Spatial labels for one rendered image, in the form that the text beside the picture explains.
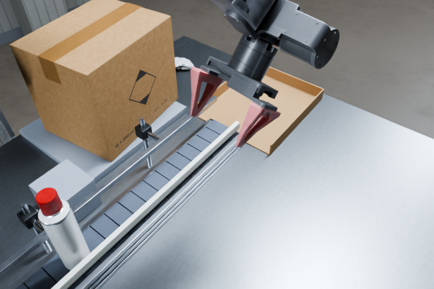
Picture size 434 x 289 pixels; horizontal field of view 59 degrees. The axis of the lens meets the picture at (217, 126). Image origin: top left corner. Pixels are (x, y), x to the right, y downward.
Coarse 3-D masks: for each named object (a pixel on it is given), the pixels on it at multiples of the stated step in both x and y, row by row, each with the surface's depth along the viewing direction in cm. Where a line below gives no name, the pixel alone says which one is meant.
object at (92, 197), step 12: (204, 108) 96; (192, 120) 94; (168, 132) 89; (156, 144) 86; (144, 156) 84; (132, 168) 82; (108, 180) 79; (96, 192) 77; (84, 204) 75; (36, 240) 69; (24, 252) 67; (12, 264) 66; (0, 276) 65
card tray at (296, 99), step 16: (272, 80) 126; (288, 80) 123; (224, 96) 120; (240, 96) 120; (288, 96) 120; (304, 96) 120; (320, 96) 117; (208, 112) 114; (224, 112) 114; (240, 112) 114; (288, 112) 114; (304, 112) 110; (240, 128) 109; (272, 128) 109; (288, 128) 104; (256, 144) 104; (272, 144) 99
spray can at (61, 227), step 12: (48, 192) 62; (48, 204) 60; (60, 204) 63; (48, 216) 62; (60, 216) 63; (72, 216) 66; (48, 228) 63; (60, 228) 64; (72, 228) 66; (60, 240) 66; (72, 240) 67; (84, 240) 72; (60, 252) 69; (72, 252) 69; (84, 252) 72; (72, 264) 71
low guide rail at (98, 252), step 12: (228, 132) 96; (216, 144) 93; (204, 156) 91; (192, 168) 89; (180, 180) 86; (168, 192) 84; (144, 204) 80; (156, 204) 82; (132, 216) 78; (144, 216) 80; (120, 228) 76; (108, 240) 74; (96, 252) 72; (84, 264) 71; (72, 276) 69; (60, 288) 68
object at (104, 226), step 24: (192, 144) 98; (168, 168) 92; (144, 192) 87; (120, 216) 82; (96, 240) 78; (120, 240) 78; (48, 264) 74; (96, 264) 74; (24, 288) 71; (48, 288) 71; (72, 288) 71
